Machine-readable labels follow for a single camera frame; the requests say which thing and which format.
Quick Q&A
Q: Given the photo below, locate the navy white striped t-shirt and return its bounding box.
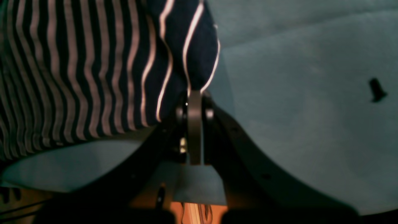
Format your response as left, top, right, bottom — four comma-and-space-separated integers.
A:
1, 0, 220, 161

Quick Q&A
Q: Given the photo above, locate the teal table cloth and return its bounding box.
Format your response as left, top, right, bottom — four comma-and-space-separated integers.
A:
1, 0, 397, 215

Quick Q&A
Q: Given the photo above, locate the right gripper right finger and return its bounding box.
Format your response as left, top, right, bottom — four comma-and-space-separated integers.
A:
202, 96, 361, 224

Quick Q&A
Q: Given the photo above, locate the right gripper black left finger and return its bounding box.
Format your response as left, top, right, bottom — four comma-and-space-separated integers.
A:
187, 90, 202, 166

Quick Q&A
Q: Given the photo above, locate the black screw upper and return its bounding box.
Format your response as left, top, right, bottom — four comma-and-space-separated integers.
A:
369, 78, 388, 103

